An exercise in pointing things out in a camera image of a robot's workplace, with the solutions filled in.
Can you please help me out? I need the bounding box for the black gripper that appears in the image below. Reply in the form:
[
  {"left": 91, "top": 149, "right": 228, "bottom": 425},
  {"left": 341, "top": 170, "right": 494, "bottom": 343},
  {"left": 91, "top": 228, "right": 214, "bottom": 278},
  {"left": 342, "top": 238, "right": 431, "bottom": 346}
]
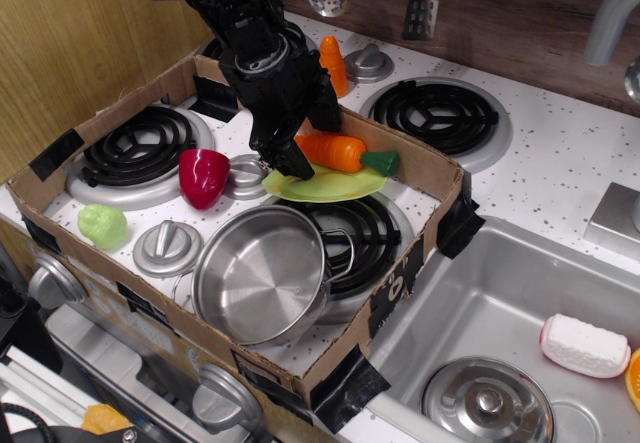
[{"left": 220, "top": 37, "right": 342, "bottom": 180}]

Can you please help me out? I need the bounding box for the orange toy carrot green top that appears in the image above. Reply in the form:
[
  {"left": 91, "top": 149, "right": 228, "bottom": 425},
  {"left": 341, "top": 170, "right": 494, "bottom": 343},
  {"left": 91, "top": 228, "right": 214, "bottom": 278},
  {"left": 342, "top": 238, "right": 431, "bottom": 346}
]
[{"left": 293, "top": 134, "right": 401, "bottom": 177}]

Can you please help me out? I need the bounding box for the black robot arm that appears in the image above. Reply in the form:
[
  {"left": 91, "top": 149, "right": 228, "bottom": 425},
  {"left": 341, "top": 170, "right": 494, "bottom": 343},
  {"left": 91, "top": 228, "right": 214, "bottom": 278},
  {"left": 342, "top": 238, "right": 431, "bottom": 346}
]
[{"left": 180, "top": 0, "right": 342, "bottom": 180}]

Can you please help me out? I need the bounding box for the green plastic plate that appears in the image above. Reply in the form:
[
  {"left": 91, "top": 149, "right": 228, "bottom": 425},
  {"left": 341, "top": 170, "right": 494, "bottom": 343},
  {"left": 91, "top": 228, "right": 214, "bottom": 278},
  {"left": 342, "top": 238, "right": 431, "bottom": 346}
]
[{"left": 262, "top": 164, "right": 387, "bottom": 203}]

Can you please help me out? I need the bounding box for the orange toy carrot cone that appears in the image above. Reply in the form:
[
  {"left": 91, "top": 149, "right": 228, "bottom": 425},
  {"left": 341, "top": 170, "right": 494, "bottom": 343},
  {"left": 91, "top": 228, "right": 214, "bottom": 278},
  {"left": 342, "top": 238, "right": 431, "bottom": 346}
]
[{"left": 319, "top": 35, "right": 349, "bottom": 98}]

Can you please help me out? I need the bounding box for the silver knob back stovetop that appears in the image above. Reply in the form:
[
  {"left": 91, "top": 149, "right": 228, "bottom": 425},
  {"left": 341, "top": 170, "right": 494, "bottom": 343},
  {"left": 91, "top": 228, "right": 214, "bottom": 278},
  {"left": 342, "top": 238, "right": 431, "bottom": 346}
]
[{"left": 344, "top": 43, "right": 394, "bottom": 83}]

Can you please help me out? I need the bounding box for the silver knob stovetop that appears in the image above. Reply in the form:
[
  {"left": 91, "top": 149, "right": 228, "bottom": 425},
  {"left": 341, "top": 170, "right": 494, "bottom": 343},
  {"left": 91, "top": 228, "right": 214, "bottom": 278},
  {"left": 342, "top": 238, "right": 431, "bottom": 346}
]
[
  {"left": 344, "top": 43, "right": 394, "bottom": 83},
  {"left": 132, "top": 220, "right": 203, "bottom": 278}
]

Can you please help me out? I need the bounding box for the red toy pepper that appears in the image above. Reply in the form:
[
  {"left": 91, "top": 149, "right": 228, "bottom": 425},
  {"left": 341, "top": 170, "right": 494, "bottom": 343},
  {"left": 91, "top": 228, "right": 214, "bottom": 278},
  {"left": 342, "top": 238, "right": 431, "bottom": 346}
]
[{"left": 179, "top": 148, "right": 231, "bottom": 211}]

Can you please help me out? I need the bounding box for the front right stove burner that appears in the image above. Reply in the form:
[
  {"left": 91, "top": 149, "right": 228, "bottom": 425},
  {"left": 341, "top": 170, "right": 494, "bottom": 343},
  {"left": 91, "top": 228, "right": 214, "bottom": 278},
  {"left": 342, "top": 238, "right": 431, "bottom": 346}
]
[{"left": 266, "top": 193, "right": 414, "bottom": 325}]

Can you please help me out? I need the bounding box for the stainless steel pot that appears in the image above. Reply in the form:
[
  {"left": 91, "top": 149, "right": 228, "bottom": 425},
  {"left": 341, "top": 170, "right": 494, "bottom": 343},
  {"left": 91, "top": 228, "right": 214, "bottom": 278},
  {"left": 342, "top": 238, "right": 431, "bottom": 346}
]
[{"left": 186, "top": 205, "right": 356, "bottom": 346}]

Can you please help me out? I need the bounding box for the back right stove burner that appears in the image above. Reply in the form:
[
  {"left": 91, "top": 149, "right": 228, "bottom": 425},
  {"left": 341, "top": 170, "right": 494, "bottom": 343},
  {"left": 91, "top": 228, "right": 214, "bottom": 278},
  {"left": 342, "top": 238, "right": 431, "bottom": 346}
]
[{"left": 360, "top": 77, "right": 513, "bottom": 174}]

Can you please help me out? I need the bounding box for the hanging metal spatula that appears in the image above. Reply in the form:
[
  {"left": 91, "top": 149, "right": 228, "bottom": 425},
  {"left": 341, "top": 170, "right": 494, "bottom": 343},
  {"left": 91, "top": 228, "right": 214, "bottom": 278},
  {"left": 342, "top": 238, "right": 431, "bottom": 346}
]
[{"left": 401, "top": 0, "right": 440, "bottom": 41}]

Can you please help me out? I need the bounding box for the front left stove burner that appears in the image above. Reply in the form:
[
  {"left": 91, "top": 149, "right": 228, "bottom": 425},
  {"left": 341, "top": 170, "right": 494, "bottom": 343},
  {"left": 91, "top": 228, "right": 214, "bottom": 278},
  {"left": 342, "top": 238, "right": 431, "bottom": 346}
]
[{"left": 66, "top": 104, "right": 215, "bottom": 211}]

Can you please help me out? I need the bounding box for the silver knob front stovetop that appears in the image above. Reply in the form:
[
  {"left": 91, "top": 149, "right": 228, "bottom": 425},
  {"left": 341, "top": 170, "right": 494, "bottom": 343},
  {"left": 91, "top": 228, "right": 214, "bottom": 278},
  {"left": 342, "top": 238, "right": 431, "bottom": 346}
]
[{"left": 132, "top": 220, "right": 203, "bottom": 278}]

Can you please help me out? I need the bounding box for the light green toy vegetable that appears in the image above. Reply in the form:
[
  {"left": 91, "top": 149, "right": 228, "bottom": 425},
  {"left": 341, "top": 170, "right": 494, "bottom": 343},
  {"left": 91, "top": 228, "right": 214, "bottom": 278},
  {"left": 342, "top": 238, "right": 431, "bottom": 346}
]
[{"left": 77, "top": 204, "right": 128, "bottom": 250}]

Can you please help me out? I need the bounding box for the cardboard fence with black tape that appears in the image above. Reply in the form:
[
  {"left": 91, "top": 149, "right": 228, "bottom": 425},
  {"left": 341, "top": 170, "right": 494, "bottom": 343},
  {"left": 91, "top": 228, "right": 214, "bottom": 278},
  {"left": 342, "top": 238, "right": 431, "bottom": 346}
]
[{"left": 8, "top": 56, "right": 476, "bottom": 433}]

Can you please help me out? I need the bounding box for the right oven knob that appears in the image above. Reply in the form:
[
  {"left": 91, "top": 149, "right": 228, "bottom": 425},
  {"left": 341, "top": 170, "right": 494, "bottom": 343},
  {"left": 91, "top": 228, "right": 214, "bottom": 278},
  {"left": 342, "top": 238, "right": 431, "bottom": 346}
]
[{"left": 191, "top": 363, "right": 263, "bottom": 434}]

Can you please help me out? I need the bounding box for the oven knob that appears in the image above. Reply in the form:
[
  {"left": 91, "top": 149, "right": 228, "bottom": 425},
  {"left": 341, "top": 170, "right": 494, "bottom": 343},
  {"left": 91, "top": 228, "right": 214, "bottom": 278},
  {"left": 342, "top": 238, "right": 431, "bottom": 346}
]
[
  {"left": 191, "top": 363, "right": 263, "bottom": 434},
  {"left": 28, "top": 253, "right": 88, "bottom": 309}
]

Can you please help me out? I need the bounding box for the left oven knob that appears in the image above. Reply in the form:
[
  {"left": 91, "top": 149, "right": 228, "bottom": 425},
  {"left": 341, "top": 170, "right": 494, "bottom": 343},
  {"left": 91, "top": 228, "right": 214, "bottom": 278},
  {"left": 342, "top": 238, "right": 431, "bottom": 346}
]
[{"left": 28, "top": 253, "right": 88, "bottom": 309}]

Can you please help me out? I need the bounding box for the steel pot lid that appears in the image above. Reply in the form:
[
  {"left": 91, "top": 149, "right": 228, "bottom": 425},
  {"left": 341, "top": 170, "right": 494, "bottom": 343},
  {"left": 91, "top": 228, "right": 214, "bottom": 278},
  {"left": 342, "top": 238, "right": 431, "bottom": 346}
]
[{"left": 421, "top": 356, "right": 555, "bottom": 442}]

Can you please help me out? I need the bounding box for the grey faucet base block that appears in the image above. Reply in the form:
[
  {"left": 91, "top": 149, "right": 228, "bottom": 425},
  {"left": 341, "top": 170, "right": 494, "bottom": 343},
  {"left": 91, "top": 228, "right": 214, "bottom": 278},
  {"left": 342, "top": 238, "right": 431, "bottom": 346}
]
[{"left": 584, "top": 182, "right": 639, "bottom": 261}]

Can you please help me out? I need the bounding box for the white red toy food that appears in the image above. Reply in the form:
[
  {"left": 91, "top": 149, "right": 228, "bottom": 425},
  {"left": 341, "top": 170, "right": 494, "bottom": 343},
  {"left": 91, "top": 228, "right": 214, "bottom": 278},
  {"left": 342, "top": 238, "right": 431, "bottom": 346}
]
[{"left": 539, "top": 314, "right": 631, "bottom": 379}]

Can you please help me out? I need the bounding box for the yellow orange toy piece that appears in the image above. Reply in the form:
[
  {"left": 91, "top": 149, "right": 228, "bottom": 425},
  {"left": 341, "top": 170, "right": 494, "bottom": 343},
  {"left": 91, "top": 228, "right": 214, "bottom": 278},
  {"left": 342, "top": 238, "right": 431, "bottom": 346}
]
[{"left": 80, "top": 404, "right": 131, "bottom": 435}]

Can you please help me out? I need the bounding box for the silver faucet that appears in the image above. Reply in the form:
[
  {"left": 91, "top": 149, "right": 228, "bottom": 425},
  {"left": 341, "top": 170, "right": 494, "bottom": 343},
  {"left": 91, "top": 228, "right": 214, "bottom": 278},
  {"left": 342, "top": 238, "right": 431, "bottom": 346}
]
[{"left": 582, "top": 0, "right": 639, "bottom": 111}]

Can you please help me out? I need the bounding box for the orange toy fruit slice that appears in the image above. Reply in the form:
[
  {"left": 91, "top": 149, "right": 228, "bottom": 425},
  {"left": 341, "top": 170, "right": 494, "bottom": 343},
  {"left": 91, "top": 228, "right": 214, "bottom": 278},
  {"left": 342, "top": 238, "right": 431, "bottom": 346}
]
[{"left": 624, "top": 349, "right": 640, "bottom": 411}]

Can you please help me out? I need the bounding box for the silver knob ring centre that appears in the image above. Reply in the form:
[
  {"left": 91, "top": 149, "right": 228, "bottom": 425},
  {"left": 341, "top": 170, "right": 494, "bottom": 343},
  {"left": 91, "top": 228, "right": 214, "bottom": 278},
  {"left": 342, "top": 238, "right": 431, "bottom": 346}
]
[{"left": 222, "top": 153, "right": 277, "bottom": 202}]

